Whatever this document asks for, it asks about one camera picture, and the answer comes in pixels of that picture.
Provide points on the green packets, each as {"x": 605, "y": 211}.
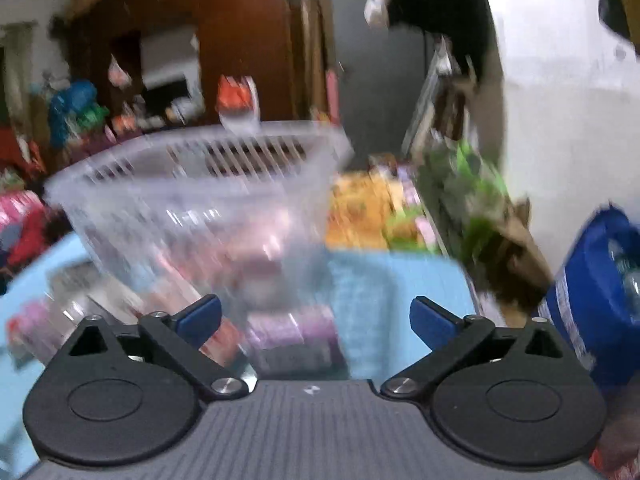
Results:
{"x": 472, "y": 195}

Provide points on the small white plastic bag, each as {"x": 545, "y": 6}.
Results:
{"x": 118, "y": 72}

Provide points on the black hanging garment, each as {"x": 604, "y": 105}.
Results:
{"x": 442, "y": 15}

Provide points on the white plastic laundry basket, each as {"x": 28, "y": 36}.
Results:
{"x": 200, "y": 200}

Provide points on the yellow printed package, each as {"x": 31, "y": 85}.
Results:
{"x": 367, "y": 210}

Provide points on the blue plastic bags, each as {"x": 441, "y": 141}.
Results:
{"x": 72, "y": 110}

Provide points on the purple plastic package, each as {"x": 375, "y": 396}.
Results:
{"x": 295, "y": 332}

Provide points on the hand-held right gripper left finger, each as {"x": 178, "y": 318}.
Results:
{"x": 202, "y": 317}

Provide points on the brown cardboard piece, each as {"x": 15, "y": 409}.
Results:
{"x": 515, "y": 265}

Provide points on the purple and white tissue pack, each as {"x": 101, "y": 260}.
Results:
{"x": 37, "y": 325}

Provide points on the grey metal door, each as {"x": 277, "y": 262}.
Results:
{"x": 372, "y": 45}

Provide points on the brown wooden wardrobe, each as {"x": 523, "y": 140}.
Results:
{"x": 230, "y": 35}

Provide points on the pile of clothes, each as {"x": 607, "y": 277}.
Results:
{"x": 25, "y": 220}

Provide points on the brown hanging bag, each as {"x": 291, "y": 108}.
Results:
{"x": 620, "y": 2}

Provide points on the orange and white plastic bag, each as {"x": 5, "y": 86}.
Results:
{"x": 237, "y": 102}

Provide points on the blue bag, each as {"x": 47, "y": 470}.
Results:
{"x": 600, "y": 300}

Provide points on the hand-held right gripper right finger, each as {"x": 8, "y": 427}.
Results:
{"x": 432, "y": 322}

